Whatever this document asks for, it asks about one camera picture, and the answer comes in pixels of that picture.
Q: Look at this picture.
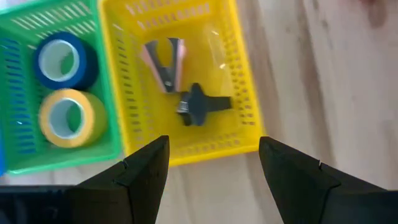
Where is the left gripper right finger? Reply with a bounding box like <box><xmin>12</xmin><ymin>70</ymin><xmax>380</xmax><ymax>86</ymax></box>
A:
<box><xmin>259</xmin><ymin>136</ymin><xmax>398</xmax><ymax>224</ymax></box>

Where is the yellow tape roll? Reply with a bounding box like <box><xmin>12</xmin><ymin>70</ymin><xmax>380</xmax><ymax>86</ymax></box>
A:
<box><xmin>39</xmin><ymin>88</ymin><xmax>109</xmax><ymax>149</ymax></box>

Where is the yellow plastic basket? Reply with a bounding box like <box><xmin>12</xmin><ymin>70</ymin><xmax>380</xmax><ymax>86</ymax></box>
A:
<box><xmin>98</xmin><ymin>0</ymin><xmax>265</xmax><ymax>167</ymax></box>

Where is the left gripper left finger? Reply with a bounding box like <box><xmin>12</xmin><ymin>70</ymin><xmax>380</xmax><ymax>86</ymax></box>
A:
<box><xmin>67</xmin><ymin>135</ymin><xmax>170</xmax><ymax>224</ymax></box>

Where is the pink staple remover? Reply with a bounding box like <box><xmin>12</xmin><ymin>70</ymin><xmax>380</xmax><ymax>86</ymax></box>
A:
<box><xmin>139</xmin><ymin>37</ymin><xmax>187</xmax><ymax>94</ymax></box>

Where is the green plastic basket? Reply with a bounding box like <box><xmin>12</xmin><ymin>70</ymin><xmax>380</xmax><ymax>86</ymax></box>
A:
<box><xmin>0</xmin><ymin>0</ymin><xmax>122</xmax><ymax>175</ymax></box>

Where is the dark blue tape roll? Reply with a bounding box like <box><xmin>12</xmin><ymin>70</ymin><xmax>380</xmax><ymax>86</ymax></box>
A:
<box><xmin>33</xmin><ymin>30</ymin><xmax>100</xmax><ymax>91</ymax></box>

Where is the blue plastic basket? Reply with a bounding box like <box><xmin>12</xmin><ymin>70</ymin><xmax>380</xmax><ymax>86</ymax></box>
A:
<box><xmin>0</xmin><ymin>133</ymin><xmax>6</xmax><ymax>177</ymax></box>

